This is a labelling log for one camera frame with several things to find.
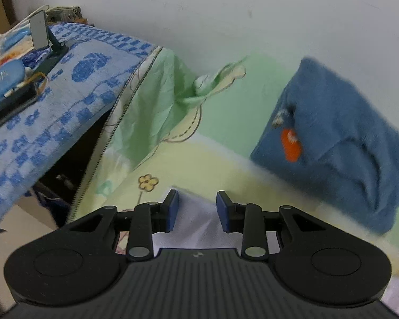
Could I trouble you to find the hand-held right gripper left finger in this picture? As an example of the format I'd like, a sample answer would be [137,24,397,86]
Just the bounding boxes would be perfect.
[68,189,180,262]

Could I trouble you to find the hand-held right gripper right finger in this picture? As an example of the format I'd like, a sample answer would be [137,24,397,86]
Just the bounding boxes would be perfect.
[216,191,326,261]

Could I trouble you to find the white shirt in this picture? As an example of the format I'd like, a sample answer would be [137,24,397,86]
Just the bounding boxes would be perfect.
[115,188,280,250]

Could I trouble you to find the pastel cartoon printed bedsheet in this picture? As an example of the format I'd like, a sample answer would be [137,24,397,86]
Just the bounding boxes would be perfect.
[66,47,399,306]

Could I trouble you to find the dark nightstand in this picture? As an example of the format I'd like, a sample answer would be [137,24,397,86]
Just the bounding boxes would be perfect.
[33,110,110,230]

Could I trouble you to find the folded blue sweater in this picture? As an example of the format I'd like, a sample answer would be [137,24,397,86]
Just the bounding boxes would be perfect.
[250,57,399,236]

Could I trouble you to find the blue patterned towel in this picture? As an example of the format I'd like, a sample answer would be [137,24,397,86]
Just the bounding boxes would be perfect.
[0,23,162,231]

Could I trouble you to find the black tray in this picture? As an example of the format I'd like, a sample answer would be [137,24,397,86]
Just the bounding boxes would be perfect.
[0,81,37,127]

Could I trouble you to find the blue plastic packets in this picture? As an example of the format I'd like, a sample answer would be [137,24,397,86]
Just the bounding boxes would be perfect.
[0,60,25,108]

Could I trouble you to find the light blue case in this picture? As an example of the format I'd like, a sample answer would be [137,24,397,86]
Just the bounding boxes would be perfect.
[3,28,30,49]

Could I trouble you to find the white cable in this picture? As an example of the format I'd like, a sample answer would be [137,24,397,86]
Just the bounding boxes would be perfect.
[10,5,50,30]

